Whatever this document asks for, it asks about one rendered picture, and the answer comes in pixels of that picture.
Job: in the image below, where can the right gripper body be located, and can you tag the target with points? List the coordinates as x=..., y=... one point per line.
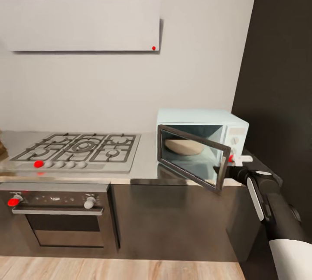
x=232, y=172

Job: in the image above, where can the burner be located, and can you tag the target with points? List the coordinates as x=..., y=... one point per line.
x=111, y=152

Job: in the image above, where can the range hood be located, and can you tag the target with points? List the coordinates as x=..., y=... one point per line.
x=80, y=25

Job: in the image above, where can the fridge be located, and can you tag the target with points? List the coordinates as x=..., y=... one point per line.
x=274, y=95

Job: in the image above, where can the oven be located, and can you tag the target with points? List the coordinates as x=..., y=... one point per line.
x=63, y=218

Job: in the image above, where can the microwave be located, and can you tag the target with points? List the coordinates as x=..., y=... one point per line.
x=199, y=143

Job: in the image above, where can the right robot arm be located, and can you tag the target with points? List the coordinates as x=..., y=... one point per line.
x=290, y=246

